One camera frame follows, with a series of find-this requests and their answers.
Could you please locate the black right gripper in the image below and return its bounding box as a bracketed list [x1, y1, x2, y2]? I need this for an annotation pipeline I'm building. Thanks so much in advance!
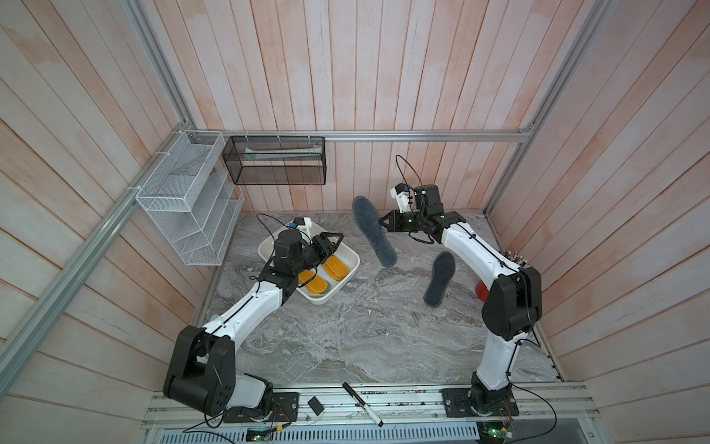
[378, 212, 427, 235]

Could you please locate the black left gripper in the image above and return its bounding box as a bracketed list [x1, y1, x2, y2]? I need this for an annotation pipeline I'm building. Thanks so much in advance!
[292, 231, 344, 275]

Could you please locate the dark grey insole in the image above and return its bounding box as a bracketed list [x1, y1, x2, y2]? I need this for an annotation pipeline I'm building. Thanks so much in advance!
[423, 252, 456, 308]
[352, 195, 398, 268]

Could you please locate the yellow insole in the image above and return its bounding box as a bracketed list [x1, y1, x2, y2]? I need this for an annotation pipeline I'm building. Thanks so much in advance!
[322, 255, 351, 281]
[299, 269, 329, 296]

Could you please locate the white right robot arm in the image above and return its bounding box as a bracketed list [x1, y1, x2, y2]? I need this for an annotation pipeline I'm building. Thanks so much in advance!
[380, 183, 542, 391]

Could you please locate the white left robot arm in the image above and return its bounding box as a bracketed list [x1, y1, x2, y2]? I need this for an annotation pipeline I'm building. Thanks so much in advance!
[163, 229, 344, 418]

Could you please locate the white plastic storage box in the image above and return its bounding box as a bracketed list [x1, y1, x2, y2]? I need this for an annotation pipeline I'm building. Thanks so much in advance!
[258, 221, 361, 305]

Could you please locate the small black box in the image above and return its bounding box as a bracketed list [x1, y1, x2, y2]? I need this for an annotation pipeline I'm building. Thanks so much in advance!
[308, 396, 325, 417]

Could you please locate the black mesh basket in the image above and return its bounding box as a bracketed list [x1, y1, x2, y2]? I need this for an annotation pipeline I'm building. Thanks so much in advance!
[222, 135, 327, 186]

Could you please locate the red pencil cup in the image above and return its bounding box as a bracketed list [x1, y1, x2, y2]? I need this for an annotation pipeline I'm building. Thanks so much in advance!
[475, 280, 489, 303]

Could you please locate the black marker pen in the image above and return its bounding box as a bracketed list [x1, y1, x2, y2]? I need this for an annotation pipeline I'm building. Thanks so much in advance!
[342, 382, 384, 428]

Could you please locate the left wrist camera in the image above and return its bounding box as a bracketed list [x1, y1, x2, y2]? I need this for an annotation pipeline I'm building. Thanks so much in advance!
[288, 216, 312, 240]

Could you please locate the white wire mesh shelf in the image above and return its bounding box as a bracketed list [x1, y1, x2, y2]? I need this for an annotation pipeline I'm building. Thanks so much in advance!
[136, 131, 244, 266]

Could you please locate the aluminium rail back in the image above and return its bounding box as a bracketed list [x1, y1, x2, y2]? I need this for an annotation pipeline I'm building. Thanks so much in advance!
[220, 129, 532, 142]

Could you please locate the aluminium rail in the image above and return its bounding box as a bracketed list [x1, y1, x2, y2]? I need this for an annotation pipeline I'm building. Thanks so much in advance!
[220, 129, 532, 142]
[1, 121, 193, 397]

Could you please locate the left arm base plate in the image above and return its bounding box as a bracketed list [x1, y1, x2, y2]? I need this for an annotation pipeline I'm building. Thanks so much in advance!
[224, 390, 300, 424]

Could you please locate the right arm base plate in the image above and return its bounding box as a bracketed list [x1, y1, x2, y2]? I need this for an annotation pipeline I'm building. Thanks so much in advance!
[441, 386, 520, 418]

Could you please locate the aluminium rail left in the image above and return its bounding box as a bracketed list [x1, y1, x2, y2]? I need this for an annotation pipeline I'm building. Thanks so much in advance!
[1, 121, 193, 397]

